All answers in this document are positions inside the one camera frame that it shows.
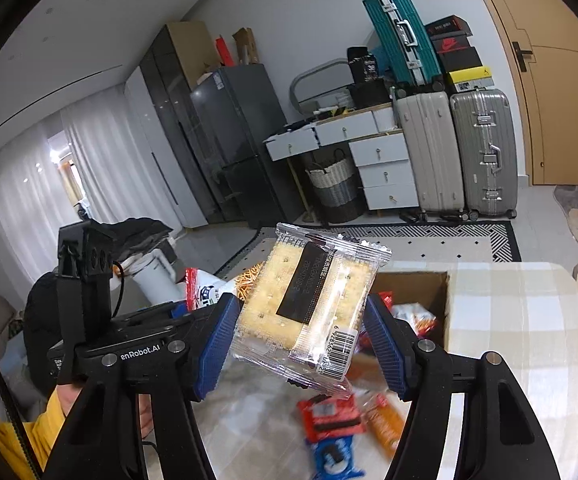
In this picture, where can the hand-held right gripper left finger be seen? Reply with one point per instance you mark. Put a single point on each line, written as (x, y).
(219, 345)

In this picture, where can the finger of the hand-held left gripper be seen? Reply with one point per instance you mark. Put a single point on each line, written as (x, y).
(154, 322)

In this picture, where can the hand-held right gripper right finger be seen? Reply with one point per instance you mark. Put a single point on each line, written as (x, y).
(386, 350)

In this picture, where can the white stick snack bag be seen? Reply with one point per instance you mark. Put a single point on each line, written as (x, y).
(209, 295)

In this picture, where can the brown cardboard box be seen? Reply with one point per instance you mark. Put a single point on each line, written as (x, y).
(419, 285)

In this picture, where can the orange biscuit packet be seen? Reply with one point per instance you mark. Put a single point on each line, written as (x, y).
(386, 425)

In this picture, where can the clear cracker packet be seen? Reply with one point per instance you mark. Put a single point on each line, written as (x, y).
(279, 300)

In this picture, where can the red wafer packet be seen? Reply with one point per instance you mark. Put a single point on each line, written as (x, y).
(329, 420)

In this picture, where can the blue cookie packet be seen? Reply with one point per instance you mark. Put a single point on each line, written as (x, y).
(334, 460)

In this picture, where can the person's left forearm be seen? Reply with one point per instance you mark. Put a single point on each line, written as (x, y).
(14, 445)

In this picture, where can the person's left hand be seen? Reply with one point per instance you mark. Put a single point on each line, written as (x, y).
(145, 417)

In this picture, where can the white kettle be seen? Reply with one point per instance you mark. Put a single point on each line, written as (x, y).
(154, 280)

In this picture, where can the dark cloth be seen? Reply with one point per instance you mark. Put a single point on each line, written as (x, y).
(134, 237)

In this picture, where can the white sheer curtain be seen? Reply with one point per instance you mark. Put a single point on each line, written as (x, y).
(29, 185)

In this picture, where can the checked tablecloth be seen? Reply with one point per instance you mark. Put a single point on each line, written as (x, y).
(509, 360)

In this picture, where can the woven laundry basket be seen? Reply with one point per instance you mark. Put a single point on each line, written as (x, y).
(334, 190)

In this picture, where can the dark glass cabinet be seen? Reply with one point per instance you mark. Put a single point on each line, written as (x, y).
(169, 110)

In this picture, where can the white drawer desk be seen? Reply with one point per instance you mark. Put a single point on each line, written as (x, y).
(384, 175)

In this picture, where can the beige hard suitcase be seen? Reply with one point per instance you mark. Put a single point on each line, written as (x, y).
(429, 160)

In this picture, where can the grey refrigerator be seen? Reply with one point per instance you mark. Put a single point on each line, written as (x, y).
(244, 145)

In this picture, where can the silver hard suitcase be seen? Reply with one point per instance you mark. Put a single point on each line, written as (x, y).
(474, 160)

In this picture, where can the flat brown cardboard sheet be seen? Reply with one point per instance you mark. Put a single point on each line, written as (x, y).
(189, 55)

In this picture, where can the red paper bag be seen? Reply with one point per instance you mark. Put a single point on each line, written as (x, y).
(223, 52)

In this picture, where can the black storage box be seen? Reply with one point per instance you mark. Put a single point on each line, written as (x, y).
(369, 95)

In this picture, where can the slim brown carton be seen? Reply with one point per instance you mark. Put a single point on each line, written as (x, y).
(246, 47)

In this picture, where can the oval mirror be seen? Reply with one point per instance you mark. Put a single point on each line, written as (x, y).
(314, 85)

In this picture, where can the yellow and black shoe box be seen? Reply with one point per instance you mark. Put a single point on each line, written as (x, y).
(469, 80)

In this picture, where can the black paper bag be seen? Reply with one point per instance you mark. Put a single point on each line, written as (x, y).
(363, 65)

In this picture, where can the wooden door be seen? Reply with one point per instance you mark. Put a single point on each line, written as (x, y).
(559, 110)

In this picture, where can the plain black shoe box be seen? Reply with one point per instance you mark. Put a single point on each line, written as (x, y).
(461, 60)

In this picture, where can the teal hard suitcase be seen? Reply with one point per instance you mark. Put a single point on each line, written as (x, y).
(389, 30)

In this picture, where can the black shoe box red stripe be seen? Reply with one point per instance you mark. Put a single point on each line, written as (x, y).
(446, 26)

